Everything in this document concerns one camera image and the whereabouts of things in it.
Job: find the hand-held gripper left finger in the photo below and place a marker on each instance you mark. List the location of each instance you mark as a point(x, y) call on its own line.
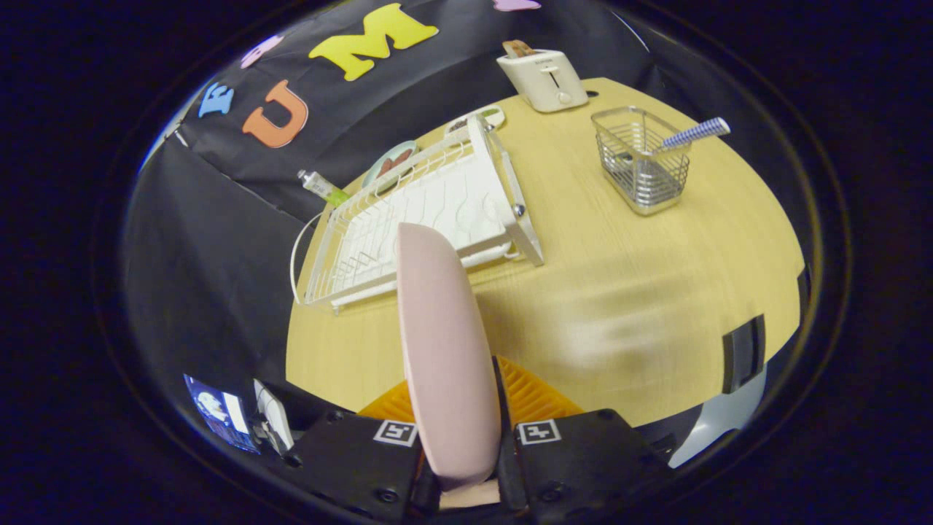
point(357, 467)

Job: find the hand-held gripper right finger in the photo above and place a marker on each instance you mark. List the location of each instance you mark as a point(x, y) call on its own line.
point(507, 408)

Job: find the pink plate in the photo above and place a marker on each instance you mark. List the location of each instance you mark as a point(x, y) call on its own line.
point(444, 350)

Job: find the teal plate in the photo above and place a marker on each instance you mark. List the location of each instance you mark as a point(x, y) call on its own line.
point(375, 171)

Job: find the computer monitor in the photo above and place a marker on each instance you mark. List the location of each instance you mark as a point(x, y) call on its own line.
point(219, 412)

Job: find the brown food piece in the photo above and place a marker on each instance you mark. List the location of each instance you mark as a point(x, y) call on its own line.
point(402, 157)
point(386, 170)

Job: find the clear bottle with green liquid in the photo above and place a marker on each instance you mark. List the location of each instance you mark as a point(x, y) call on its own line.
point(321, 187)

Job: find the white divided condiment tray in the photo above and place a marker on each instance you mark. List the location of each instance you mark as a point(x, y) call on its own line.
point(488, 114)

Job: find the white toaster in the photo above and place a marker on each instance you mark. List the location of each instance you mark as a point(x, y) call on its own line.
point(547, 80)

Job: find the brown toast slice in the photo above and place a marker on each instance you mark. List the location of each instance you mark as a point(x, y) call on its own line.
point(519, 49)

